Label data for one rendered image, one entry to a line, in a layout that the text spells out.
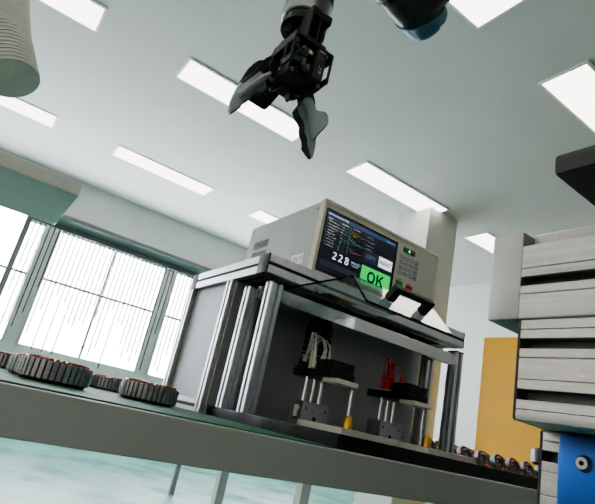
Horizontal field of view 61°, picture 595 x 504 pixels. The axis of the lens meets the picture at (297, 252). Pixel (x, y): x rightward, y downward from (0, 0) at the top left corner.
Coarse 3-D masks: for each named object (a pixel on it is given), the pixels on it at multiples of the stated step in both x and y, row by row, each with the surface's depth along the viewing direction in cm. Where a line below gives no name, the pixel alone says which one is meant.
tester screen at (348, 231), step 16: (336, 224) 129; (352, 224) 132; (336, 240) 128; (352, 240) 131; (368, 240) 134; (384, 240) 137; (320, 256) 124; (352, 256) 130; (384, 256) 136; (336, 272) 126; (384, 272) 135
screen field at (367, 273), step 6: (366, 270) 132; (372, 270) 133; (360, 276) 130; (366, 276) 132; (372, 276) 133; (378, 276) 134; (384, 276) 135; (372, 282) 132; (378, 282) 134; (384, 282) 135; (384, 288) 134
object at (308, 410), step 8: (296, 400) 116; (304, 400) 116; (304, 408) 114; (312, 408) 115; (320, 408) 116; (328, 408) 117; (288, 416) 116; (296, 416) 114; (304, 416) 113; (312, 416) 114; (320, 416) 116
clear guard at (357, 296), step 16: (288, 288) 118; (304, 288) 114; (320, 288) 112; (336, 288) 109; (352, 288) 106; (368, 288) 98; (336, 304) 122; (352, 304) 119; (368, 304) 116; (384, 304) 96; (400, 304) 101; (416, 304) 107; (416, 320) 99; (432, 320) 104
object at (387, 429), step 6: (372, 420) 128; (378, 420) 126; (366, 426) 129; (372, 426) 127; (378, 426) 126; (384, 426) 126; (390, 426) 127; (396, 426) 128; (366, 432) 128; (372, 432) 126; (378, 432) 125; (384, 432) 126; (390, 432) 127; (396, 432) 128; (390, 438) 126; (396, 438) 127
